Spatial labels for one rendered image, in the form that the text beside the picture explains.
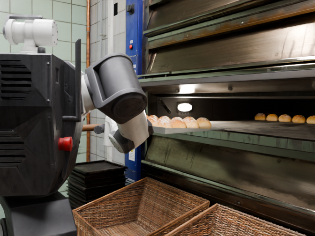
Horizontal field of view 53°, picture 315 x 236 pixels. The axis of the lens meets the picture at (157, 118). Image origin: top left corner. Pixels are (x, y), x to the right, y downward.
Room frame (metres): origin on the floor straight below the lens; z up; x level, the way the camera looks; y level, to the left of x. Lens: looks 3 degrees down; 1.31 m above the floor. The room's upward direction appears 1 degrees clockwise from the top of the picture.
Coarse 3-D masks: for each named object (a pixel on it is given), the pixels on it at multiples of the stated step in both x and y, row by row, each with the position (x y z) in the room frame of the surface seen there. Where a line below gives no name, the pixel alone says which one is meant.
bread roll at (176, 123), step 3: (174, 120) 1.43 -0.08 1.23; (177, 120) 1.42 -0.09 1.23; (180, 120) 1.42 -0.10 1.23; (171, 123) 1.43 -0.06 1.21; (174, 123) 1.42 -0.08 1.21; (177, 123) 1.41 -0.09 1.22; (180, 123) 1.40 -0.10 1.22; (183, 123) 1.40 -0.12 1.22; (174, 126) 1.41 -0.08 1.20; (177, 126) 1.40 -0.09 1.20; (180, 126) 1.40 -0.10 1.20; (183, 126) 1.40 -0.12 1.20; (186, 126) 1.41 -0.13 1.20
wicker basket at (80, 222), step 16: (112, 192) 1.76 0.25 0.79; (128, 192) 1.82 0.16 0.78; (144, 192) 1.87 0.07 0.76; (176, 192) 1.64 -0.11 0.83; (80, 208) 1.65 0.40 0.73; (96, 208) 1.71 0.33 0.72; (112, 208) 1.77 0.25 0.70; (128, 208) 1.82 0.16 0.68; (144, 208) 1.83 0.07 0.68; (160, 208) 1.71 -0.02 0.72; (176, 208) 1.61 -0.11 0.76; (192, 208) 1.51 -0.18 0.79; (80, 224) 1.54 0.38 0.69; (96, 224) 1.71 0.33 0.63; (112, 224) 1.77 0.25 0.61; (128, 224) 1.81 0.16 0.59; (144, 224) 1.78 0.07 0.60; (160, 224) 1.67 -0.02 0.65; (176, 224) 1.34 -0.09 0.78
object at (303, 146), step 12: (192, 132) 1.61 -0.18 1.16; (204, 132) 1.53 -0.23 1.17; (216, 132) 1.47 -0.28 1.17; (228, 132) 1.41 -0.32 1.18; (240, 132) 1.40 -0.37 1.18; (264, 144) 1.25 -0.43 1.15; (276, 144) 1.21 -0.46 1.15; (288, 144) 1.17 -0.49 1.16; (300, 144) 1.13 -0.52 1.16; (312, 144) 1.09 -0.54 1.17
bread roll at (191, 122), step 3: (186, 120) 1.48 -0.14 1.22; (189, 120) 1.46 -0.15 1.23; (192, 120) 1.45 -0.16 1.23; (195, 120) 1.46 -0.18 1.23; (186, 123) 1.47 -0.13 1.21; (189, 123) 1.45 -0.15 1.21; (192, 123) 1.44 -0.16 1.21; (195, 123) 1.44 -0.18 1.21; (198, 123) 1.46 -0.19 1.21; (189, 126) 1.45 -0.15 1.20; (192, 126) 1.44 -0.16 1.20; (195, 126) 1.44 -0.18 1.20; (198, 126) 1.45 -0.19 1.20
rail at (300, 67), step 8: (304, 64) 0.98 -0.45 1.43; (312, 64) 0.96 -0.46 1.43; (216, 72) 1.28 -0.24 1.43; (224, 72) 1.25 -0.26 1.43; (232, 72) 1.21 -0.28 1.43; (240, 72) 1.18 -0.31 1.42; (248, 72) 1.15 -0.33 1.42; (256, 72) 1.12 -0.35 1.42; (264, 72) 1.09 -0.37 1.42; (272, 72) 1.07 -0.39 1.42; (144, 80) 1.71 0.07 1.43; (152, 80) 1.65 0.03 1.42; (160, 80) 1.59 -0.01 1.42; (168, 80) 1.54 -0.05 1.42
